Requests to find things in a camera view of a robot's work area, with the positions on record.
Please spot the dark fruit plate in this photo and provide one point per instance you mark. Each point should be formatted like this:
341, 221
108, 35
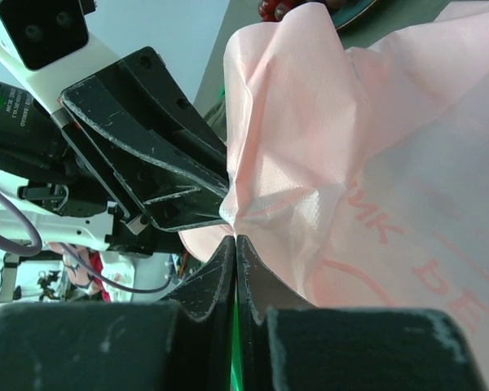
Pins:
345, 12

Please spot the pink plastic bag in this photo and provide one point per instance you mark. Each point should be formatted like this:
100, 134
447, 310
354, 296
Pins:
361, 175

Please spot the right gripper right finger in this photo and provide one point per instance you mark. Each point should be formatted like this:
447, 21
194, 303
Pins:
259, 288

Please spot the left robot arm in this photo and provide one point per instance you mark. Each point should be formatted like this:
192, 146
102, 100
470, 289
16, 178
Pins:
72, 249

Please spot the dark olive folded cloth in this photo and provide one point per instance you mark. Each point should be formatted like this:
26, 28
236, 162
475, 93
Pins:
216, 118

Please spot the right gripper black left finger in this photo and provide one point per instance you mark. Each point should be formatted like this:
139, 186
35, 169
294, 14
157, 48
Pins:
209, 292

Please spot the dark red grape bunch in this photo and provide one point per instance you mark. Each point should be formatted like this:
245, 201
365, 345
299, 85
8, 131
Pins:
275, 10

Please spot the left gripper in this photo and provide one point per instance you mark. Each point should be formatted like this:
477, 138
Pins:
138, 150

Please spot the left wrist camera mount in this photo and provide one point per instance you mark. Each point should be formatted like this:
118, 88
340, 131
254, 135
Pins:
47, 47

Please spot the green plastic tray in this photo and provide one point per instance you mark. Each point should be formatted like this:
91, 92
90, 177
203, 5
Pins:
236, 364

